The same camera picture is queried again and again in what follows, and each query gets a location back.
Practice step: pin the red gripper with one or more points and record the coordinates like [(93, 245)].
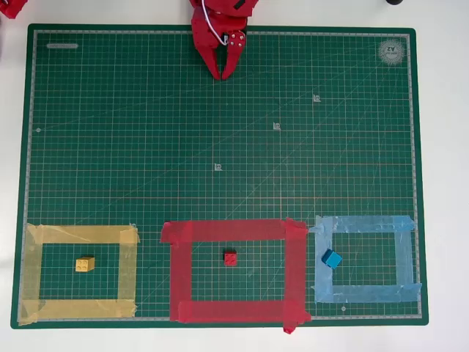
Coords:
[(204, 38)]

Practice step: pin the red toy brick cube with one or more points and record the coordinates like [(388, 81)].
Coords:
[(230, 259)]

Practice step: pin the red leader arm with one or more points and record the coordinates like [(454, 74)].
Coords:
[(12, 7)]

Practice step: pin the red robot arm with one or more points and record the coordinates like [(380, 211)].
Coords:
[(229, 6)]

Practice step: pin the red tape square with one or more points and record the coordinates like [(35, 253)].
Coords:
[(181, 271)]

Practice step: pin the blue toy brick cube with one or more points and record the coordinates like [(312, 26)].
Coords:
[(332, 259)]

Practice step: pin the yellow toy brick cube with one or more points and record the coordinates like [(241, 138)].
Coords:
[(84, 264)]

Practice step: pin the blue tape square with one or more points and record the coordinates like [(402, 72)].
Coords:
[(405, 256)]

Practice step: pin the yellow tape square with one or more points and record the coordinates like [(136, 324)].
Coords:
[(31, 271)]

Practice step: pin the green cutting mat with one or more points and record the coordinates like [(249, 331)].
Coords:
[(110, 146)]

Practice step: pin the black round knob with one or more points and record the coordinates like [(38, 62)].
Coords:
[(394, 1)]

